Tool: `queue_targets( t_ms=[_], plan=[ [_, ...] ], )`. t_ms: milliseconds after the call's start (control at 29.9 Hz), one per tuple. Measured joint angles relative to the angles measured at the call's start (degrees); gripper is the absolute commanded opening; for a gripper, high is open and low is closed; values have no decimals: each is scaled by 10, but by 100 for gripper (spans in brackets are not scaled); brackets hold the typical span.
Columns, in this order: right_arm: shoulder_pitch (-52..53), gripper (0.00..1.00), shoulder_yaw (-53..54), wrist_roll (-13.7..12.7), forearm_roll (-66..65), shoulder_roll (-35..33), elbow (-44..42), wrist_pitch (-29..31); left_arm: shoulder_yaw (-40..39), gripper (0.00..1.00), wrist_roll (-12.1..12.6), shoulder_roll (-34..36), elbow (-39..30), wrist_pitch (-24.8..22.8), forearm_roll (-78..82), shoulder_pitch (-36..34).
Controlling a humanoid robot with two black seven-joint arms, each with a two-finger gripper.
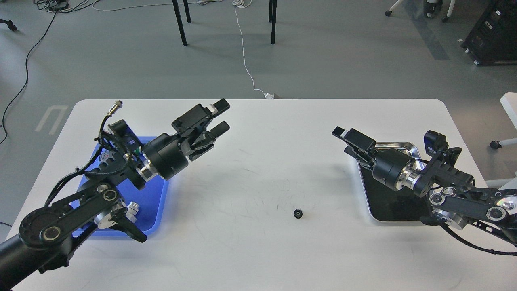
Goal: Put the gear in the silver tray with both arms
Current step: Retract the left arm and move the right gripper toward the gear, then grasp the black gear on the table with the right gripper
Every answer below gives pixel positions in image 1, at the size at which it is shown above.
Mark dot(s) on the green white push button switch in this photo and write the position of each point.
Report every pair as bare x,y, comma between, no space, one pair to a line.
133,209

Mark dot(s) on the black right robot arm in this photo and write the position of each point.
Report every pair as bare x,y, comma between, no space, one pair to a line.
452,196

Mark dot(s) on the silver metal tray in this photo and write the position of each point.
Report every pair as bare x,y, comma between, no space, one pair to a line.
385,204

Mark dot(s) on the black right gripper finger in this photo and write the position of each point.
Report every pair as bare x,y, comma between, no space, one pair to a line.
363,158
356,139

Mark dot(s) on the black equipment cart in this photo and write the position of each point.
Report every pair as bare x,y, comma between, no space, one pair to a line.
493,41

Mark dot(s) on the blue plastic tray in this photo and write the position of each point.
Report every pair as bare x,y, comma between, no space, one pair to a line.
150,199

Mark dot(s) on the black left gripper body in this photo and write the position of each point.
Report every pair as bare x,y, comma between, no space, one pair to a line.
170,154

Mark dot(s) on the white office chair base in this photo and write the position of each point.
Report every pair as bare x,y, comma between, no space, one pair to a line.
429,9

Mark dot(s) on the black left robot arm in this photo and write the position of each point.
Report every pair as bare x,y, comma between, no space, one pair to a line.
88,198

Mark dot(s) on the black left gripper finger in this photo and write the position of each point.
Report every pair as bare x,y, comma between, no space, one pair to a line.
196,120
217,131

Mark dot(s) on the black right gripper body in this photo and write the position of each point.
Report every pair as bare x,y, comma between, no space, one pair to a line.
387,167

